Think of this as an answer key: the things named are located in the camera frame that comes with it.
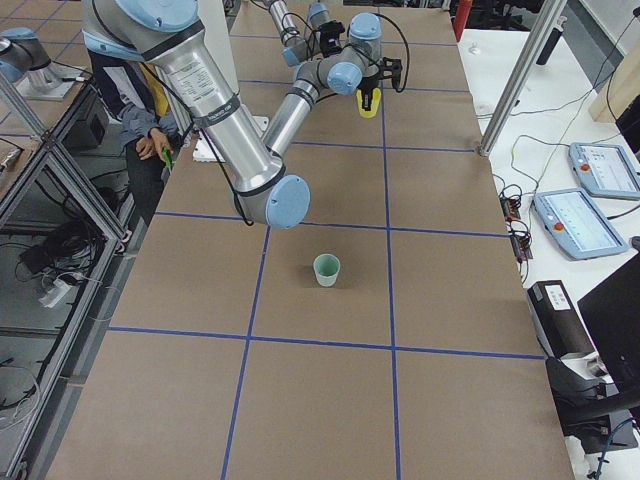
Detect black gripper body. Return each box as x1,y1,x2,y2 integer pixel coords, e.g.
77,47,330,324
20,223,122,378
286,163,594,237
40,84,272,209
359,73,380,93

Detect yellow plastic cup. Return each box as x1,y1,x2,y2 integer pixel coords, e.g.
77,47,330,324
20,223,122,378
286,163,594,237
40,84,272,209
356,87,381,119

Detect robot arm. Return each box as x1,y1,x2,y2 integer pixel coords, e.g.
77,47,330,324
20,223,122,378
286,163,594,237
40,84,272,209
263,0,331,67
82,1,382,229

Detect green plastic cup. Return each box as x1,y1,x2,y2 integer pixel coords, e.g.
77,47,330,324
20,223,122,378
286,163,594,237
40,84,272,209
313,253,341,287

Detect red cylinder bottle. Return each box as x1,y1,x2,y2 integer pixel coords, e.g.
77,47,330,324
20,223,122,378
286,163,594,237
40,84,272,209
453,0,473,42

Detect green scissors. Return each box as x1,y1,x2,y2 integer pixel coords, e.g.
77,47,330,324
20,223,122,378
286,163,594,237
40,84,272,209
161,148,173,172

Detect seated person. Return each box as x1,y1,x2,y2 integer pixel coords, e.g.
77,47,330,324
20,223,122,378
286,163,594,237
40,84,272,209
88,51,183,225

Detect near blue teach pendant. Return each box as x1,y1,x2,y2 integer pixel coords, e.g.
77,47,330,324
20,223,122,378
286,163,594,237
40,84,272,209
533,188,629,260

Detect blue teach pendant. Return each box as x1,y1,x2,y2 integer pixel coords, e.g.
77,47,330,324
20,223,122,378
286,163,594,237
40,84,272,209
569,142,639,200
533,188,629,260

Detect far blue teach pendant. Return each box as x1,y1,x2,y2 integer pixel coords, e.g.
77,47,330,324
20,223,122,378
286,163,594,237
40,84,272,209
569,142,639,200

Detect black power box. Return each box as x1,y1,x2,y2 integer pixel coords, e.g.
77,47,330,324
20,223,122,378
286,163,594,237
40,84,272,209
527,280,595,359

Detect black monitor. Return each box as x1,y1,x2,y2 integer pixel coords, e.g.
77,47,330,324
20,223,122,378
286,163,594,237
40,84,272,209
578,255,639,391

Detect aluminium frame post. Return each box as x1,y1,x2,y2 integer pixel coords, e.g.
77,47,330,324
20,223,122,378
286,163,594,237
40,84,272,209
478,0,567,157

